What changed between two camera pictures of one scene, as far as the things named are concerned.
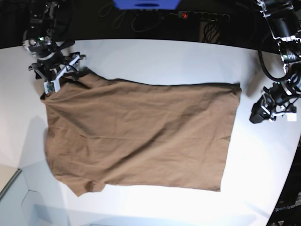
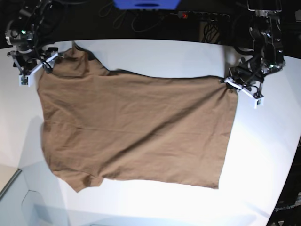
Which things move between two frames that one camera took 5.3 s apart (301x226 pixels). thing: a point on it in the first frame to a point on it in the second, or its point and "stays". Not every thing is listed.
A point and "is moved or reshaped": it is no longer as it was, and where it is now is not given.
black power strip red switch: [207, 16] stays
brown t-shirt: [100, 131] is moved or reshaped
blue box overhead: [146, 4] stays
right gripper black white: [50, 70] to [27, 61]
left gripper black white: [278, 100] to [248, 81]
